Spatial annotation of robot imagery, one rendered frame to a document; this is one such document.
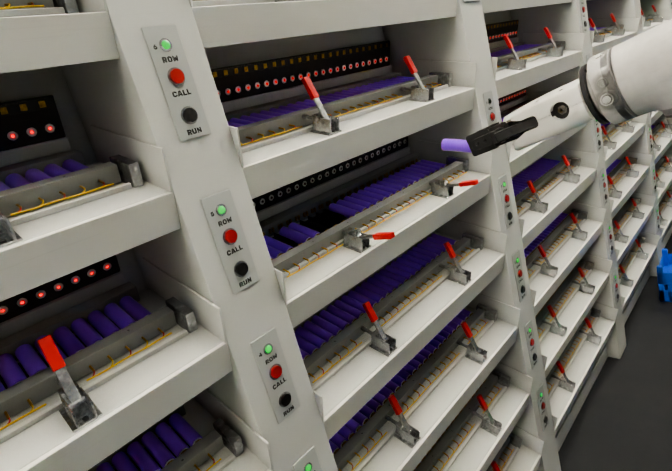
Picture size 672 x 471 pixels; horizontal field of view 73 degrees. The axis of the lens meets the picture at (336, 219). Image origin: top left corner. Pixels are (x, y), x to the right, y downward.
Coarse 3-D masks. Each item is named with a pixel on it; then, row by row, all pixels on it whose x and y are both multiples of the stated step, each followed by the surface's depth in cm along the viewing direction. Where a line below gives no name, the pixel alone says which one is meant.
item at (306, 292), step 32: (384, 160) 102; (448, 160) 104; (480, 160) 100; (320, 192) 89; (480, 192) 99; (384, 224) 81; (416, 224) 81; (352, 256) 71; (384, 256) 76; (288, 288) 64; (320, 288) 66
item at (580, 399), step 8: (600, 360) 165; (592, 368) 160; (600, 368) 165; (592, 376) 159; (584, 384) 154; (592, 384) 159; (584, 392) 153; (576, 400) 148; (584, 400) 153; (576, 408) 148; (568, 416) 143; (576, 416) 148; (568, 424) 143; (560, 432) 138; (560, 440) 138
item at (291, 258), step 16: (432, 176) 94; (448, 176) 97; (400, 192) 88; (416, 192) 90; (368, 208) 82; (384, 208) 83; (352, 224) 77; (320, 240) 72; (336, 240) 75; (288, 256) 68; (304, 256) 70; (288, 272) 66
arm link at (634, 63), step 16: (656, 32) 47; (624, 48) 49; (640, 48) 47; (656, 48) 46; (624, 64) 48; (640, 64) 47; (656, 64) 46; (624, 80) 48; (640, 80) 47; (656, 80) 47; (624, 96) 49; (640, 96) 48; (656, 96) 48; (640, 112) 50
